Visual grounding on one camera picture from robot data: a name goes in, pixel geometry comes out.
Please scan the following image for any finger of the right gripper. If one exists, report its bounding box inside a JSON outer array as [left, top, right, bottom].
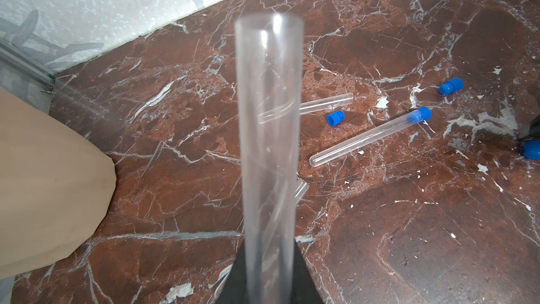
[[517, 115, 540, 142]]

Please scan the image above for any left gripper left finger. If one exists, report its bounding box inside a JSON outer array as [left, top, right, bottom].
[[215, 243, 249, 304]]

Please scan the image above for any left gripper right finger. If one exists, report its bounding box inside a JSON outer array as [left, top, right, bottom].
[[292, 243, 323, 304]]

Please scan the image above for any blue stopper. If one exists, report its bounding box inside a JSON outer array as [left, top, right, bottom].
[[326, 111, 345, 127], [439, 77, 464, 95], [523, 140, 540, 160], [407, 106, 433, 123]]

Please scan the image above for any clear test tube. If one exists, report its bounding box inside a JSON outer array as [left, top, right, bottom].
[[309, 112, 417, 167], [257, 93, 354, 124], [214, 175, 309, 299], [235, 13, 304, 303]]

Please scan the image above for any terracotta pot with green plant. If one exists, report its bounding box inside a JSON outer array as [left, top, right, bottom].
[[1, 90, 116, 279]]

